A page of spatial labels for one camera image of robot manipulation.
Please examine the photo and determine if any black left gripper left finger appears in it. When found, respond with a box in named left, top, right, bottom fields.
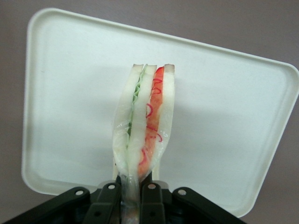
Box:
left=7, top=181, right=122, bottom=224

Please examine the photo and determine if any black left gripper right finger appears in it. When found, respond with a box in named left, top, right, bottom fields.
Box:
left=139, top=171, right=253, bottom=224

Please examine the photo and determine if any white plastic tray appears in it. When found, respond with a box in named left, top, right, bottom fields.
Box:
left=21, top=8, right=299, bottom=218

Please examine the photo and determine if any triangle sandwich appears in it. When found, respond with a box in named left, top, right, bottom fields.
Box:
left=111, top=63, right=176, bottom=224

